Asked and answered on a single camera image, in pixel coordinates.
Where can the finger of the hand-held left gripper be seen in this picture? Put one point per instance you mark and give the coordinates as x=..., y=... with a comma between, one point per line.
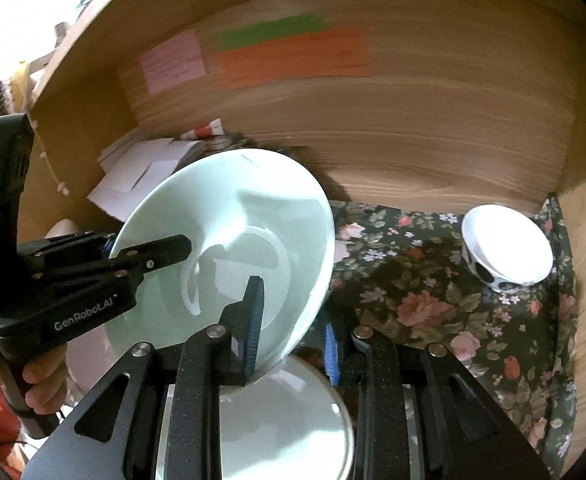
x=68, y=247
x=163, y=252

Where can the stack of white papers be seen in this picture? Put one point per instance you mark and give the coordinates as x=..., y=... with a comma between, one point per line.
x=133, y=175

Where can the straw bristle brush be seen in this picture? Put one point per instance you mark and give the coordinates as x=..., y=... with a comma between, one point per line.
x=3, y=95

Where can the person's left hand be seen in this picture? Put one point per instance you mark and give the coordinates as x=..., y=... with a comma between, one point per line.
x=48, y=385

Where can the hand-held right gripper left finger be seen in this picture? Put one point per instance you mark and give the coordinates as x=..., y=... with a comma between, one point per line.
x=255, y=320

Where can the dark floral tablecloth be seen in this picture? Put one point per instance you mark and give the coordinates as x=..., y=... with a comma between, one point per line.
x=423, y=285

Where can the orange paper note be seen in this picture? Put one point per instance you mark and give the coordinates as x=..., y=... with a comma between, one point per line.
x=293, y=57

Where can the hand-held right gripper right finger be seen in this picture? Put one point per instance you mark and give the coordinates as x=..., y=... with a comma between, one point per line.
x=331, y=350

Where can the mint green bowl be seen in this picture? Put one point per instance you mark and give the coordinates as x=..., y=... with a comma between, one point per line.
x=273, y=200

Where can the pink paper note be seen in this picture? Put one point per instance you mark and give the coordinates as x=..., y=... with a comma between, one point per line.
x=173, y=60

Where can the red and white tube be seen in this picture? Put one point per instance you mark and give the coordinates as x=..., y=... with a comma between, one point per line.
x=203, y=130

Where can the green paper note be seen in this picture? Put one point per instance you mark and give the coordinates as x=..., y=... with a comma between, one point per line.
x=273, y=30

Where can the mint green plate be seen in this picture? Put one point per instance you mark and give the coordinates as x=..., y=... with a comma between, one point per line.
x=283, y=420

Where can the white bowl with black spots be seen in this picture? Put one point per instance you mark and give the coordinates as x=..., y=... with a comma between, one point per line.
x=508, y=245

